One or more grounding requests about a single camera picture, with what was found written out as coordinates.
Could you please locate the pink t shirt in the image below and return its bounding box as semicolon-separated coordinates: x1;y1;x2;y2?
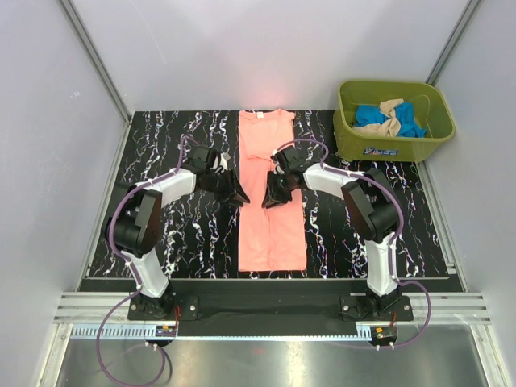
238;109;307;272

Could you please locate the blue t shirt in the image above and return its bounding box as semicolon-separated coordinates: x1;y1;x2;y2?
354;101;428;138

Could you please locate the right slotted cable duct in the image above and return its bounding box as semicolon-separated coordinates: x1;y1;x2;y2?
356;322;397;346

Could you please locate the slotted cable duct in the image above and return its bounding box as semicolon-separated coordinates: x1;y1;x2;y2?
70;323;177;340
356;322;397;346

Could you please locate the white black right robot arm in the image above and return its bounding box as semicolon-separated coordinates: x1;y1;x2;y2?
262;145;403;320

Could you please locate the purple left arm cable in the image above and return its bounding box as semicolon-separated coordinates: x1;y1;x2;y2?
95;135;202;384

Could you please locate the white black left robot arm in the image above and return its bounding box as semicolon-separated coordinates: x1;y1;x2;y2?
103;145;250;319

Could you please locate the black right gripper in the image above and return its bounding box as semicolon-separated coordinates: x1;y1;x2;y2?
262;171;293;209

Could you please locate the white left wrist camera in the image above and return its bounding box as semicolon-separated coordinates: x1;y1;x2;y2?
215;152;231;173

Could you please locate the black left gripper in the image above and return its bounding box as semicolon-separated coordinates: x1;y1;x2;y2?
205;169;249;207

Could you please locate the aluminium frame rail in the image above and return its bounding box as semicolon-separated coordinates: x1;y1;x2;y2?
53;292;491;325

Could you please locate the olive green plastic bin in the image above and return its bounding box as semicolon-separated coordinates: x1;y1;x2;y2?
334;80;456;163

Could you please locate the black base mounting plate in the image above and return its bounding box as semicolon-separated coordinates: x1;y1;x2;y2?
128;279;414;339

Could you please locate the left slotted cable duct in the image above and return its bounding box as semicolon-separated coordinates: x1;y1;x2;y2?
70;323;177;340

